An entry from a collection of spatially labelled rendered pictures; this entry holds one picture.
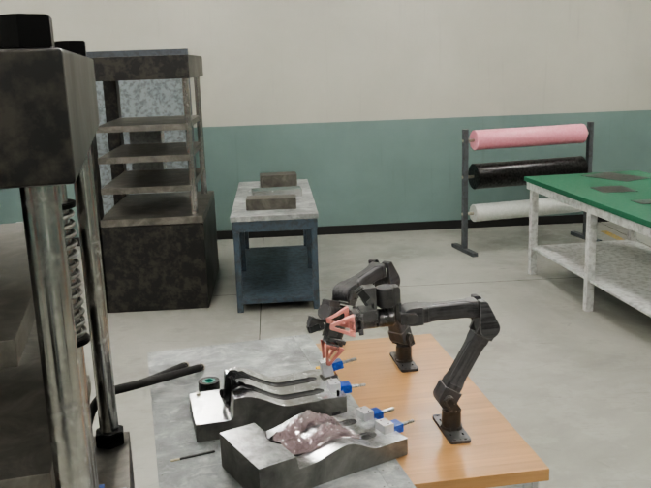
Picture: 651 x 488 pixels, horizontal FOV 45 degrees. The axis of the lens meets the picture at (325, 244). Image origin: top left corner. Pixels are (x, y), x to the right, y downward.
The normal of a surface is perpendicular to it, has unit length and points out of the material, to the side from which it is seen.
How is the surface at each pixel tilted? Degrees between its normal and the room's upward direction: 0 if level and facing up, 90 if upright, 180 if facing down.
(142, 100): 90
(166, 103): 90
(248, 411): 90
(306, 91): 90
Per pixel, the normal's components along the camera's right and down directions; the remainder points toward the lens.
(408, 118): 0.07, 0.22
